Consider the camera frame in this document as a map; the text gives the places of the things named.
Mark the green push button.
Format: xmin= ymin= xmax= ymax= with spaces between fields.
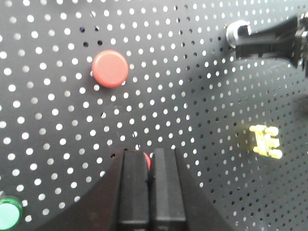
xmin=0 ymin=196 xmax=23 ymax=231

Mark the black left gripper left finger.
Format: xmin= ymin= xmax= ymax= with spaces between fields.
xmin=38 ymin=150 xmax=149 ymax=231

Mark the red push button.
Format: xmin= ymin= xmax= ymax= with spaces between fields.
xmin=92 ymin=50 xmax=129 ymax=88
xmin=143 ymin=152 xmax=151 ymax=171

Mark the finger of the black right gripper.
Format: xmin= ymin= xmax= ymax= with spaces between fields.
xmin=236 ymin=16 xmax=298 ymax=49
xmin=235 ymin=43 xmax=308 ymax=77

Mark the yellow terminal block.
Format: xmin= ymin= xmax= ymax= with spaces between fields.
xmin=249 ymin=124 xmax=282 ymax=159

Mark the black perforated pegboard panel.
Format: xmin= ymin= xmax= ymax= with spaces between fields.
xmin=0 ymin=0 xmax=308 ymax=231

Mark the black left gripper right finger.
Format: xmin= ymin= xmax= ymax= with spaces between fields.
xmin=150 ymin=148 xmax=232 ymax=231

